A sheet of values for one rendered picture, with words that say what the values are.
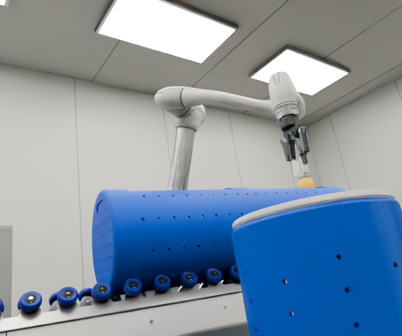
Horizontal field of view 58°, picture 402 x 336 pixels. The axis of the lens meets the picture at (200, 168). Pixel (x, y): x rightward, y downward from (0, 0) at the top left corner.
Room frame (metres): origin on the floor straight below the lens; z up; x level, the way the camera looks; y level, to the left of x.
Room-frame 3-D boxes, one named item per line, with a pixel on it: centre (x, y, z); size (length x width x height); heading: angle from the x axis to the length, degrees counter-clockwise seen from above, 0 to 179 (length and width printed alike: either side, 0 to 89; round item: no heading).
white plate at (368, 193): (0.65, -0.18, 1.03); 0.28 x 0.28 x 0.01
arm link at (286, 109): (1.36, -0.38, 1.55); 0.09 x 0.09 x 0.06
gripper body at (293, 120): (1.36, -0.38, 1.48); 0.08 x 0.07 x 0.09; 29
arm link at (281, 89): (1.37, -0.39, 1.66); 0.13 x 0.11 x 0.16; 153
